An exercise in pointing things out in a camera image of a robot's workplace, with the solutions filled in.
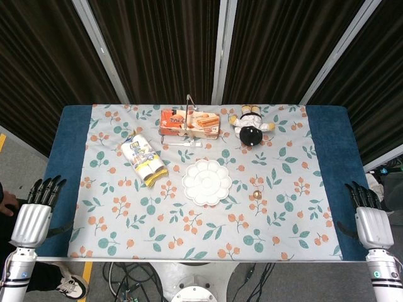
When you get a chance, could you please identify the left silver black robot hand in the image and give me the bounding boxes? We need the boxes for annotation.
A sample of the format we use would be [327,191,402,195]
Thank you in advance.
[8,175,74,249]

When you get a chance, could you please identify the bystander bare hand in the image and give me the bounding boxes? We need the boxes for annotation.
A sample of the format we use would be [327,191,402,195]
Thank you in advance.
[0,191,20,217]

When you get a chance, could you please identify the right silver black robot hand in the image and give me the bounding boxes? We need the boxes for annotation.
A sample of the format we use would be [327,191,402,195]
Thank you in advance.
[336,181,395,251]

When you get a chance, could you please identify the small golden bell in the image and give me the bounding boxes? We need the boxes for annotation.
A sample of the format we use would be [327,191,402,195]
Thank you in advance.
[250,176,265,201]

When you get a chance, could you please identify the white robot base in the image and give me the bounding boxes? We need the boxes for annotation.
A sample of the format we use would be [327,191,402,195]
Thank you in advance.
[147,260,243,302]

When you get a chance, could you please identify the bystander dark clothing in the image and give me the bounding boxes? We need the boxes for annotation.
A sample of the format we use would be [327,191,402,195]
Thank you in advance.
[0,181,64,295]

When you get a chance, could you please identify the white and black sneaker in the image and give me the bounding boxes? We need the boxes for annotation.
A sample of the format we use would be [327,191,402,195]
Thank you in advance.
[55,272,89,300]

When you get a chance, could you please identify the blue table cover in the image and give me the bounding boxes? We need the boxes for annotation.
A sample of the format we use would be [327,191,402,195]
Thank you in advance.
[33,104,390,262]

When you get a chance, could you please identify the white rolls plastic pack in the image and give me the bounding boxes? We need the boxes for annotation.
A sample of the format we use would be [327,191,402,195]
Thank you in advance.
[120,127,170,189]

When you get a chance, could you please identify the dark brown curtain panel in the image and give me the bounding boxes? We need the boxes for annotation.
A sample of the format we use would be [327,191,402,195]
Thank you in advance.
[0,0,122,158]
[222,0,368,104]
[307,0,403,166]
[88,0,221,104]

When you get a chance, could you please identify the plush doll with black head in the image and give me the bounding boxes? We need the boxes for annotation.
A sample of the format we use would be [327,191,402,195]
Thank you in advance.
[228,104,276,147]

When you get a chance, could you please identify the floral print tablecloth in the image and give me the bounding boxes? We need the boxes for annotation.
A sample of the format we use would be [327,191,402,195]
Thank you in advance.
[67,103,343,262]

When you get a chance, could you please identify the white flower-shaped paint palette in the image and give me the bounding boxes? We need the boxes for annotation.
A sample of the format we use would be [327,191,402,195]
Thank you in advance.
[181,159,233,207]

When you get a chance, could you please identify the orange wafer biscuit box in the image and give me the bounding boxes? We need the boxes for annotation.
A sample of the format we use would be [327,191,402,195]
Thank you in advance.
[159,108,220,140]

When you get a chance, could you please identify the aluminium partition base rail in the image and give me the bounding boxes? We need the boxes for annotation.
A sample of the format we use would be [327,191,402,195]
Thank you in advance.
[0,125,50,159]
[363,153,403,173]

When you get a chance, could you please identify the black floor cable bundle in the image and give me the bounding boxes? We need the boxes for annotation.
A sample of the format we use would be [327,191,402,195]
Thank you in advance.
[237,261,276,302]
[102,261,173,302]

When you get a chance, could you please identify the aluminium partition post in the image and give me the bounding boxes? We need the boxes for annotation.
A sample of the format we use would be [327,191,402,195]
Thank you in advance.
[211,0,237,104]
[300,0,383,104]
[71,0,130,104]

